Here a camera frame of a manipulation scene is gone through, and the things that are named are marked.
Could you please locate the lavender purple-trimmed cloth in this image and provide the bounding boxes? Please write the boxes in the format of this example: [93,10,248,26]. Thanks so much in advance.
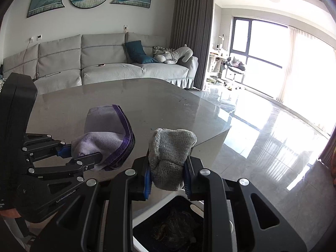
[71,105,135,171]

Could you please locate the grey knitted cloth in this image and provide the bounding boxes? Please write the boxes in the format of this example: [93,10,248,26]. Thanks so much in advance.
[148,129,197,191]

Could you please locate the white trash bin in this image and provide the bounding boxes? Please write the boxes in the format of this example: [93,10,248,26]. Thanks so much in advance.
[133,193,234,251]

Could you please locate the grey sectional sofa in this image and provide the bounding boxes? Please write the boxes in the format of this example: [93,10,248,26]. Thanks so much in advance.
[2,33,198,95]

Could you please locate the teal cushion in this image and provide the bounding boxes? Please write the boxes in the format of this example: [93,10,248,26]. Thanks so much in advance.
[125,40,158,64]

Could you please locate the black white patterned cushion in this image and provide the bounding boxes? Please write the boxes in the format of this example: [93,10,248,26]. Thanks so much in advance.
[153,46,175,57]

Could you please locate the grey plush toy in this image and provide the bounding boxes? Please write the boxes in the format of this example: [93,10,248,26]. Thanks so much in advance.
[154,46,193,64]

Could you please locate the grey curtain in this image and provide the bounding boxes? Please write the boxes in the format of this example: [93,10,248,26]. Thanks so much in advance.
[170,0,215,89]

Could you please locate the black cable on sofa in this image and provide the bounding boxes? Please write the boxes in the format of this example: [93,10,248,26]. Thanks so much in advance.
[24,39,63,81]

